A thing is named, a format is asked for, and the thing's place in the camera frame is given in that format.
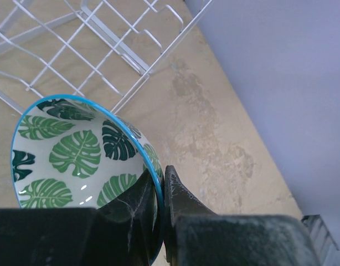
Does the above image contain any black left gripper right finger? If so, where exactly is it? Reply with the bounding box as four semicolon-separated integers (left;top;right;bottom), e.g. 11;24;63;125
164;166;320;265

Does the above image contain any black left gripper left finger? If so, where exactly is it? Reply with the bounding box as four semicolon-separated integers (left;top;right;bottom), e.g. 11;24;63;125
0;171;154;265

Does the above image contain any green leaf pattern bowl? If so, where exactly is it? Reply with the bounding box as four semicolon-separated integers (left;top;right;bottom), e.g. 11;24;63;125
11;94;164;262

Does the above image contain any aluminium frame rail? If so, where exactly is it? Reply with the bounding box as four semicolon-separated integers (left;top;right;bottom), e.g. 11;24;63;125
301;214;339;266

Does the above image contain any white wire dish rack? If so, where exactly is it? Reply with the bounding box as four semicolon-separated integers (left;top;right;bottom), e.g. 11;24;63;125
0;1;210;113

